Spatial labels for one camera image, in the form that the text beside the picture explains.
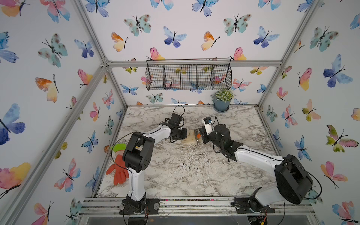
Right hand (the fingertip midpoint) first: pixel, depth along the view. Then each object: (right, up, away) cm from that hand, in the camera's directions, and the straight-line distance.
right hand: (201, 127), depth 84 cm
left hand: (-8, -9, +15) cm, 19 cm away
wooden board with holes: (-5, -9, +13) cm, 16 cm away
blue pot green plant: (+18, +18, +24) cm, 35 cm away
